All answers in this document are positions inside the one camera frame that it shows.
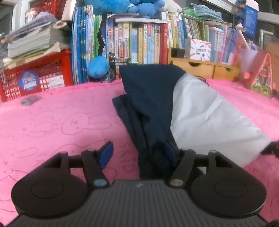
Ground white navy zip jacket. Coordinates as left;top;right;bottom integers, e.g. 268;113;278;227
112;64;271;180

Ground pink dollhouse toy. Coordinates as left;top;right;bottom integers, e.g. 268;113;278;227
238;49;275;98

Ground miniature bicycle model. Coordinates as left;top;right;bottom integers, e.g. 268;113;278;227
100;52;139;83

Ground small grey flat object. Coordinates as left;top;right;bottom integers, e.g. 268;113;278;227
20;95;42;106

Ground wooden drawer organizer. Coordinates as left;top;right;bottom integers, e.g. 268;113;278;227
168;49;240;81

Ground blue plush ball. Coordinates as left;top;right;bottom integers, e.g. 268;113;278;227
87;55;109;79

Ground red plastic crate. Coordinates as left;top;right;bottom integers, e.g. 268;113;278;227
1;49;73;102

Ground cardboard box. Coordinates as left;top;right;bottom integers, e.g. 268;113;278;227
266;43;279;92

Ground black power adapter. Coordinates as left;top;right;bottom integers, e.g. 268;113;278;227
171;48;185;58

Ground white pipe lamp stand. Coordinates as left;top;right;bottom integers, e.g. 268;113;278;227
235;23;250;49

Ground row of upright books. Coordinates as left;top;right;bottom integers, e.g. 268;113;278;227
71;5;242;84

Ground blue booklet box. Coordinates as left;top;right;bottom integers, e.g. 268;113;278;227
235;2;259;38

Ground stack of papers and booklets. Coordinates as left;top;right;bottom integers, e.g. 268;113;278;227
1;12;71;69

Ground folded teal cloth stack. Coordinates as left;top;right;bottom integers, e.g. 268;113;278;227
183;5;223;21

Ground blue plush toy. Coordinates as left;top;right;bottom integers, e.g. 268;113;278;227
84;0;165;19

